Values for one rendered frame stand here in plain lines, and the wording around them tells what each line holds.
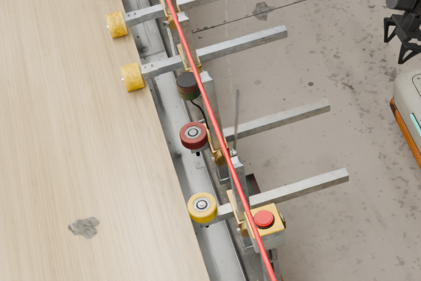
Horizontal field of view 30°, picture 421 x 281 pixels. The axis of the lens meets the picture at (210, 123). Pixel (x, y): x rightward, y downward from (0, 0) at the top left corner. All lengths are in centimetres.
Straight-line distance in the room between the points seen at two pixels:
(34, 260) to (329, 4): 227
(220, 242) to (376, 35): 169
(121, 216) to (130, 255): 13
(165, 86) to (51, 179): 70
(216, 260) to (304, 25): 176
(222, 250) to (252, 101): 128
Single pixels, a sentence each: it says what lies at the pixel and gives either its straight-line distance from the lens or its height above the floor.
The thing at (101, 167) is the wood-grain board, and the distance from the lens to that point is 227.
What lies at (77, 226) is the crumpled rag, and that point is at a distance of 216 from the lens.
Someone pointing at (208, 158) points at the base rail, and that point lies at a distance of 247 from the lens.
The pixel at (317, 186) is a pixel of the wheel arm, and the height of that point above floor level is 84.
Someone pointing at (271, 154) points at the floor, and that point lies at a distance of 333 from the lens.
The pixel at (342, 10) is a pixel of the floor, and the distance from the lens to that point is 390.
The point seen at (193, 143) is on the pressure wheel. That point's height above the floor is 90.
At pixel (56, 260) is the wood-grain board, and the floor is 90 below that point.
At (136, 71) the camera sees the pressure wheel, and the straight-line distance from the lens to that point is 238.
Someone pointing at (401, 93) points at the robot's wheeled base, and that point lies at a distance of 320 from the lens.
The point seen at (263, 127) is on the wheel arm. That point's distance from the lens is 233.
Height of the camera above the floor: 266
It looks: 50 degrees down
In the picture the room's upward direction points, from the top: 12 degrees counter-clockwise
